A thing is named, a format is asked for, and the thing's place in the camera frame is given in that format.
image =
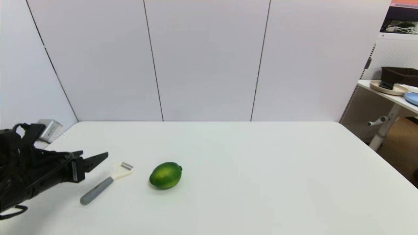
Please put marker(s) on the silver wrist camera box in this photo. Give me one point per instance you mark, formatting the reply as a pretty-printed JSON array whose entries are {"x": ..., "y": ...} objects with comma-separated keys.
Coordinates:
[{"x": 49, "y": 130}]

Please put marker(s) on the white pegboard panel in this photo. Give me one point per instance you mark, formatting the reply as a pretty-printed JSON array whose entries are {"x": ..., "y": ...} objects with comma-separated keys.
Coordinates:
[{"x": 392, "y": 52}]

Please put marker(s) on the beige round plate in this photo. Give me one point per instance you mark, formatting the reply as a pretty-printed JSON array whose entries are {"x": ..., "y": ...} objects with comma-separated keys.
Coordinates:
[{"x": 396, "y": 90}]

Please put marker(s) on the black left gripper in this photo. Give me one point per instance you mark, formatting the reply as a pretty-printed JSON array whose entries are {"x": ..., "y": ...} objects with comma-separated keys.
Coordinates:
[{"x": 62, "y": 173}]

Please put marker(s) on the light blue plate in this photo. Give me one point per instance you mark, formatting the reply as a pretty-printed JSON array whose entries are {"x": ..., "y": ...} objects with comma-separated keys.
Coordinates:
[{"x": 412, "y": 98}]

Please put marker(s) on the dark woven basket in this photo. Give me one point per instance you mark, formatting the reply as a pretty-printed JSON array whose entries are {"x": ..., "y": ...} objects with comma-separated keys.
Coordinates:
[{"x": 401, "y": 75}]

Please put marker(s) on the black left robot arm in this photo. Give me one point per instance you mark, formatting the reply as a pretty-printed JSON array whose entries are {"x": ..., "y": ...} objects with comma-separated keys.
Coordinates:
[{"x": 13, "y": 169}]

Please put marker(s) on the small black object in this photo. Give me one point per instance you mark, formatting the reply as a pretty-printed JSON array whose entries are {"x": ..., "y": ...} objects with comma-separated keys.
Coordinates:
[{"x": 386, "y": 85}]

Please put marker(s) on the white side table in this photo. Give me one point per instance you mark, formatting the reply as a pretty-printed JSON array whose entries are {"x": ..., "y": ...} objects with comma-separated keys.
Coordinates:
[{"x": 385, "y": 125}]

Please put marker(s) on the green lime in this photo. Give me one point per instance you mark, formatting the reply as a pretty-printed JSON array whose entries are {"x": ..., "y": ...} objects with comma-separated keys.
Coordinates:
[{"x": 165, "y": 175}]

